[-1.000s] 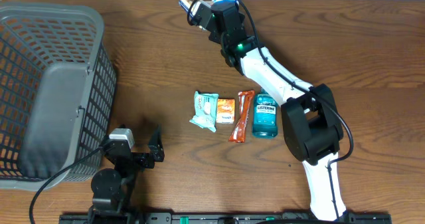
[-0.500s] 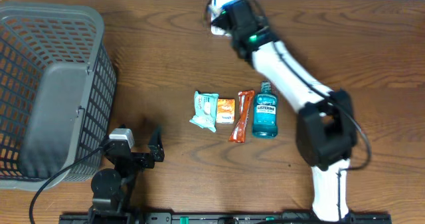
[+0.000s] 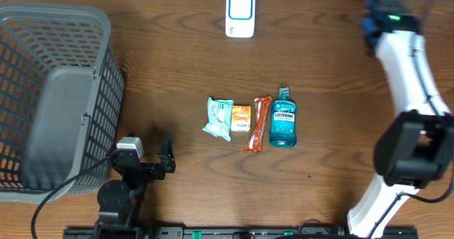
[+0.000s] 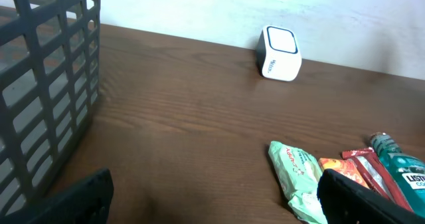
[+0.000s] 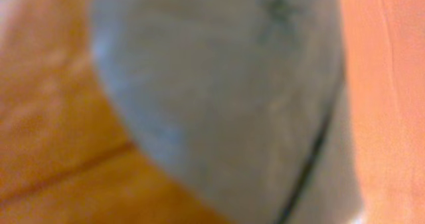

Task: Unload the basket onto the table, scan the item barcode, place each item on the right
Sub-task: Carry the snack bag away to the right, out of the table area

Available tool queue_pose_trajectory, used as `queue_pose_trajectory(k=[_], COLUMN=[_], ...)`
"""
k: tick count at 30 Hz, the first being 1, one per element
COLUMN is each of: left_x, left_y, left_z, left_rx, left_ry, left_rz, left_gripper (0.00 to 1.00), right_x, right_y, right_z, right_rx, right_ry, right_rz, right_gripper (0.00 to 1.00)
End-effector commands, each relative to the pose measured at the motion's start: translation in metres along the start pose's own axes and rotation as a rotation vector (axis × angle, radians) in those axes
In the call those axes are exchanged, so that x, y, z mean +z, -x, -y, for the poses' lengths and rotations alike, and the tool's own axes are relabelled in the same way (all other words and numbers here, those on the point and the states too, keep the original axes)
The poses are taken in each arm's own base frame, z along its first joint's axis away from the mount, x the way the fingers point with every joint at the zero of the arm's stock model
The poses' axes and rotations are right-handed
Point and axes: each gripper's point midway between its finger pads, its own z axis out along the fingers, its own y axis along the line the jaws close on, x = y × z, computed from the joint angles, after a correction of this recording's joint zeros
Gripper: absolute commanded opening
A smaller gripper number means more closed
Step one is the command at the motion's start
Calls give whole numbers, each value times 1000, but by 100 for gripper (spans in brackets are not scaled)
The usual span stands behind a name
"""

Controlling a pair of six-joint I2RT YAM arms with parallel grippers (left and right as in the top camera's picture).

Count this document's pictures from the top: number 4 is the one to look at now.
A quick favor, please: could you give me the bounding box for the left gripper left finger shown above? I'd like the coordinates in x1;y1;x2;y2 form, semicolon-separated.
1;168;114;224

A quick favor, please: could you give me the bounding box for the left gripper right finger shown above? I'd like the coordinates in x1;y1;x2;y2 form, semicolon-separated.
317;169;424;224

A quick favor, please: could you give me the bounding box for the orange snack bar wrapper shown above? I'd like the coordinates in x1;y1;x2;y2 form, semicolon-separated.
341;148;413;212

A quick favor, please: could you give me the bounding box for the mint green wipes pack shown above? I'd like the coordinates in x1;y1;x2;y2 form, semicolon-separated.
268;141;327;224

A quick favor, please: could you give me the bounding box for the teal Listerine mouthwash bottle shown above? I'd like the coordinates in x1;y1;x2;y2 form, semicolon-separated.
370;132;424;217

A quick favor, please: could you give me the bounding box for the small orange snack packet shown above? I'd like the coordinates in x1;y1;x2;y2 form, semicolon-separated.
318;158;369;188

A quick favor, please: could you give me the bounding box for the white barcode scanner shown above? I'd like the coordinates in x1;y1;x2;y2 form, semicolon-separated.
255;25;302;82

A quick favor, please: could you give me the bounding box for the grey plastic mesh basket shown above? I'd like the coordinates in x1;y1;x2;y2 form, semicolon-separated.
1;0;101;216

